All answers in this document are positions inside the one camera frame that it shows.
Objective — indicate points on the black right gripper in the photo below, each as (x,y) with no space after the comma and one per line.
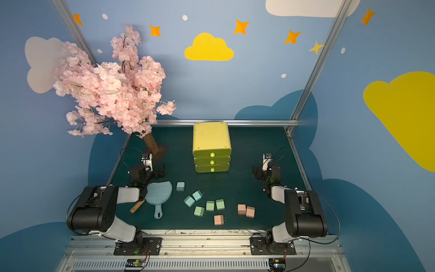
(260,171)

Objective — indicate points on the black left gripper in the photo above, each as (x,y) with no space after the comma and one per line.
(155,171)

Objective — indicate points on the teal plug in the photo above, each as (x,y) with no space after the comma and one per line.
(180,186)
(189,201)
(197,195)

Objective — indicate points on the green plug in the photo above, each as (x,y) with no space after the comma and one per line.
(220,204)
(199,211)
(210,206)

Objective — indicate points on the yellow green drawer cabinet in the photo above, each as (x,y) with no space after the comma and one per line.
(211,147)

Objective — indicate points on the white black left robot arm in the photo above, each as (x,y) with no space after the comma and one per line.
(94,211)

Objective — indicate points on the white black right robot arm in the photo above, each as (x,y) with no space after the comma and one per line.
(303,213)

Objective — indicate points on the pink plug right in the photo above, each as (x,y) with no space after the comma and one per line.
(250,212)

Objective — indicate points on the pink plug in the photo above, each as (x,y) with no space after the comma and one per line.
(250,212)
(241,209)
(219,220)

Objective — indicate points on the pink plug left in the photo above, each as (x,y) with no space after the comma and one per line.
(241,209)

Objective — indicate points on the pink plug bottom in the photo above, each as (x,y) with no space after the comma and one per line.
(219,220)

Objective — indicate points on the pink cherry blossom tree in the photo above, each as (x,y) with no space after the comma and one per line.
(126,92)

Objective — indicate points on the right controller board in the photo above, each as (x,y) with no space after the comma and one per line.
(276,265)

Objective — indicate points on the controller board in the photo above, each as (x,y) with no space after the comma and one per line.
(135,265)
(276,265)

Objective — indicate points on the left controller board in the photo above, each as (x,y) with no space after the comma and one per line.
(135,265)

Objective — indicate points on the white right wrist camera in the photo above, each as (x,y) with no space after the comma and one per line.
(267,158)

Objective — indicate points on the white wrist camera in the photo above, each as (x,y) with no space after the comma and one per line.
(147,161)
(267,158)

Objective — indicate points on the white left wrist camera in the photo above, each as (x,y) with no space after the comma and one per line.
(147,161)

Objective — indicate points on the wooden handle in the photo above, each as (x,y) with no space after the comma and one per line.
(136,206)

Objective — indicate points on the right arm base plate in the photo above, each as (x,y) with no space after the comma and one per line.
(260,245)

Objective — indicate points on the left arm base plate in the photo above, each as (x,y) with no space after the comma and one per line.
(147,246)

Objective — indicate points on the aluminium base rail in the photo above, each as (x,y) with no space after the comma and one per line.
(202,251)

